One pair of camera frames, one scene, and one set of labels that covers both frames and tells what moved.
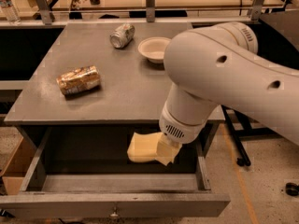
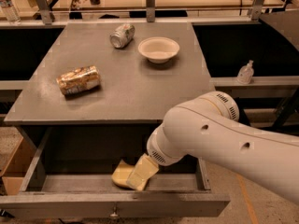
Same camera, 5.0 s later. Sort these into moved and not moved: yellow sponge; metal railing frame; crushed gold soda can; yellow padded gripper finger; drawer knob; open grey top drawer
Moved: yellow padded gripper finger; yellow sponge
Not moved: metal railing frame; crushed gold soda can; open grey top drawer; drawer knob
